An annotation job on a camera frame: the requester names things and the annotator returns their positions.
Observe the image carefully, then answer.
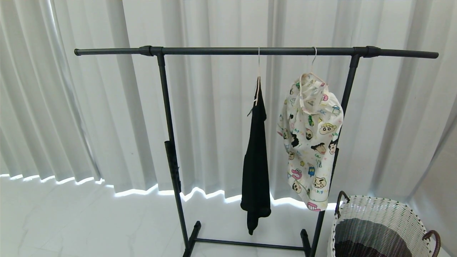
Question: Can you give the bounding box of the black garment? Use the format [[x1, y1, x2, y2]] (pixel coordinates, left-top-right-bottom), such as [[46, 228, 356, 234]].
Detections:
[[240, 77, 272, 235]]

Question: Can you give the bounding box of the pink clothes hanger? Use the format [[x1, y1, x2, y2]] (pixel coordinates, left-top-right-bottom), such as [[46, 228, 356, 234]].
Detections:
[[253, 47, 261, 106], [298, 47, 328, 115]]

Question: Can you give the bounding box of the cream printed garment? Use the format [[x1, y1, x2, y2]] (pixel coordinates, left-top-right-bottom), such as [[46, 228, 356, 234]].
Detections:
[[278, 73, 344, 212]]

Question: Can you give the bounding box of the black clothes rack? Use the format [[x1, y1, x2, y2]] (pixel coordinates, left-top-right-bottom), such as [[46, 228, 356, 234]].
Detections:
[[74, 46, 439, 257]]

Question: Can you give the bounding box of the white laundry basket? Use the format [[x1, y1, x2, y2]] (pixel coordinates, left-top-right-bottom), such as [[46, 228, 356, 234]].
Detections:
[[327, 191, 442, 257]]

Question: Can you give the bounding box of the white curtain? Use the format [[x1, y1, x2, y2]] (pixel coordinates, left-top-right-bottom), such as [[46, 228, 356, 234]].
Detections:
[[0, 0, 457, 204]]

